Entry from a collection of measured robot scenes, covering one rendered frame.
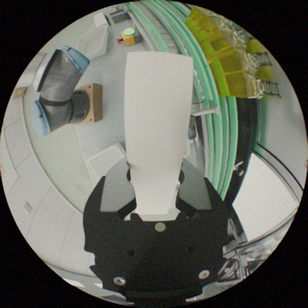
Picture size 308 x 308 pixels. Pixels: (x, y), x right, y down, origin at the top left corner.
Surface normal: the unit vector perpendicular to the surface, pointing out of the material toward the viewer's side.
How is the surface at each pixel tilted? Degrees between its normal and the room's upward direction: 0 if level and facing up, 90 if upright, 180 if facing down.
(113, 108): 0
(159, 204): 0
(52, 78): 66
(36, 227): 90
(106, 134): 0
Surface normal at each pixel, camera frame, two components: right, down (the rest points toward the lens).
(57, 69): 0.85, 0.50
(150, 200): 0.03, 0.48
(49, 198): 0.95, -0.28
